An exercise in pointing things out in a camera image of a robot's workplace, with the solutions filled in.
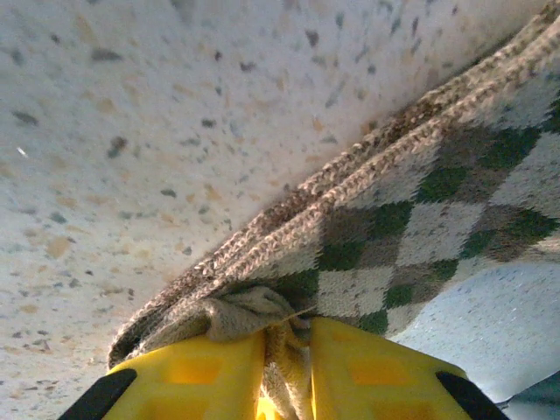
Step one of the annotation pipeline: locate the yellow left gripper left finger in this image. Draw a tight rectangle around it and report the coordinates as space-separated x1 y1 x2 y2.
56 331 269 420

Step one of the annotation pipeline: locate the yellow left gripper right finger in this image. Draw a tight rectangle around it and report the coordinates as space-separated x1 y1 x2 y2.
310 316 511 420

